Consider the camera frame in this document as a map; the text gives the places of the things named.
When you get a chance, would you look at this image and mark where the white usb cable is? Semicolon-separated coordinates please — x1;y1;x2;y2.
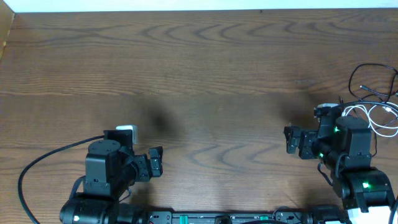
341;101;398;138

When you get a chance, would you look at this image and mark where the thick black cable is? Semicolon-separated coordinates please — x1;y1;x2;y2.
348;63;398;100

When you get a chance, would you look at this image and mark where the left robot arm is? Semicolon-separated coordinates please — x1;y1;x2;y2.
60;129;163;224

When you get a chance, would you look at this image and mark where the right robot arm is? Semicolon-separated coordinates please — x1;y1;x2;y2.
283;104;397;223

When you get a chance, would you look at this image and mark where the cardboard panel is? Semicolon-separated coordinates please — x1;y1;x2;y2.
0;0;15;57

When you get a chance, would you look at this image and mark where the right camera cable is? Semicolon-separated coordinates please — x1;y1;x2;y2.
335;101;398;224

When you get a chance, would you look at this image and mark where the camera cable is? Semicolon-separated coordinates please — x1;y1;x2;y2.
17;135;106;224
335;101;398;224

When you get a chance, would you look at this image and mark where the left camera cable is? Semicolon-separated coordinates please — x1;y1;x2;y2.
17;135;106;224

